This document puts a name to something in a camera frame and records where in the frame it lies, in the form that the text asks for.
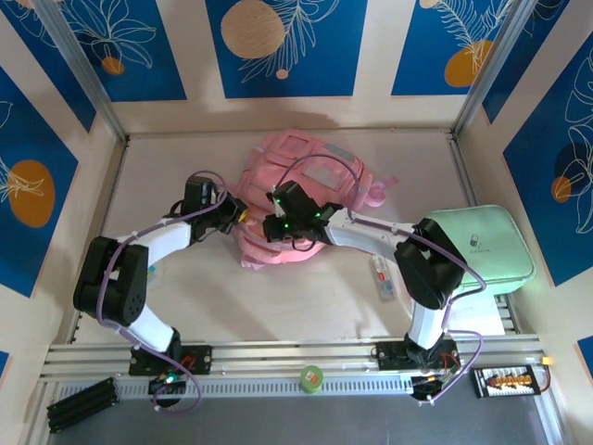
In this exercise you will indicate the pink student backpack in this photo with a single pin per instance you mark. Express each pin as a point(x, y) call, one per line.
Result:
point(333, 185)

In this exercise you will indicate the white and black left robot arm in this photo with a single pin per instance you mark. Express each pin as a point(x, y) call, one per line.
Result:
point(162, 238)

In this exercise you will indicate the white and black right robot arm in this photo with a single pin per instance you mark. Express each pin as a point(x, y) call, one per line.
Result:
point(366, 232)

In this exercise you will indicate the small teal packet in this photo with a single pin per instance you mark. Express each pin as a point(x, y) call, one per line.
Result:
point(151, 270)

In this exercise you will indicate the green tape roll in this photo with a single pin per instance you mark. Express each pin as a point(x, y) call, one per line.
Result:
point(311, 376)

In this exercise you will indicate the mint green zip case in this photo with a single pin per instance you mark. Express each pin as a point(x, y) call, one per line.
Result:
point(491, 241)

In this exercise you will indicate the black ribbed block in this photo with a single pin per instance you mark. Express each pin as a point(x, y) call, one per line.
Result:
point(79, 403)

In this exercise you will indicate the black power distribution board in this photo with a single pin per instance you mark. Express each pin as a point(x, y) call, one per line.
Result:
point(505, 381)

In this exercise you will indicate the yellow power connector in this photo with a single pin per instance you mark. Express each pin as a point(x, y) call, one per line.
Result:
point(548, 361)

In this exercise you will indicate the aluminium rail frame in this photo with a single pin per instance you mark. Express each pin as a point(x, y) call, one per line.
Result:
point(287, 357)

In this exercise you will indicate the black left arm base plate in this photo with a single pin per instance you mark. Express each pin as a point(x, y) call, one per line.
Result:
point(199, 359)

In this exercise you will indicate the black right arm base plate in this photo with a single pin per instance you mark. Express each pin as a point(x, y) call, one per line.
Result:
point(391, 354)

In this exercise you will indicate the aluminium frame post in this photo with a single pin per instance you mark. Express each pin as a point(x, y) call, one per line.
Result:
point(486, 69)
point(88, 83)

